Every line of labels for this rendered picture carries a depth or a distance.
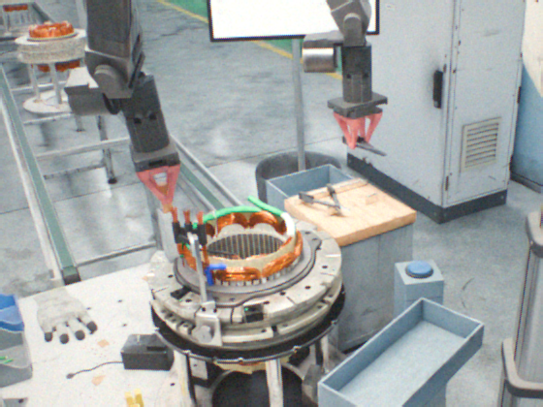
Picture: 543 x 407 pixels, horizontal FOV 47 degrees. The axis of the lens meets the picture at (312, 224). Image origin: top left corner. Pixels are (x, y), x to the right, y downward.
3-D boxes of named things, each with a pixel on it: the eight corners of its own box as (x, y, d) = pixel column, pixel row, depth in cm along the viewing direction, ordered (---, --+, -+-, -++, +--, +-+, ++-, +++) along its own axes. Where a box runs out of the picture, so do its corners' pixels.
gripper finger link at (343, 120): (333, 146, 126) (332, 101, 121) (363, 139, 129) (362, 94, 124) (352, 157, 120) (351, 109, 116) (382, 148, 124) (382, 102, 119)
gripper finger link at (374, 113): (335, 146, 126) (333, 101, 121) (364, 138, 129) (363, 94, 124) (354, 156, 121) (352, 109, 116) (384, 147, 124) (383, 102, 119)
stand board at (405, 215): (284, 209, 131) (283, 199, 130) (359, 187, 140) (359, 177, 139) (335, 249, 116) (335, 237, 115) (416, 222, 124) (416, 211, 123)
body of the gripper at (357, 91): (326, 109, 121) (324, 71, 118) (369, 99, 125) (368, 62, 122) (344, 117, 116) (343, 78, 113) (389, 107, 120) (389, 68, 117)
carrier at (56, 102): (27, 95, 310) (11, 33, 296) (108, 85, 320) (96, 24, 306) (19, 118, 277) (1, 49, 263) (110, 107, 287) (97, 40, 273)
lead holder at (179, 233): (174, 241, 90) (170, 221, 89) (200, 234, 92) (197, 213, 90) (181, 253, 87) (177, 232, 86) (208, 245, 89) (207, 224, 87)
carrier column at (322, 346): (313, 372, 122) (309, 283, 112) (325, 368, 123) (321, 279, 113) (320, 380, 120) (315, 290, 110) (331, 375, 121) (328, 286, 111)
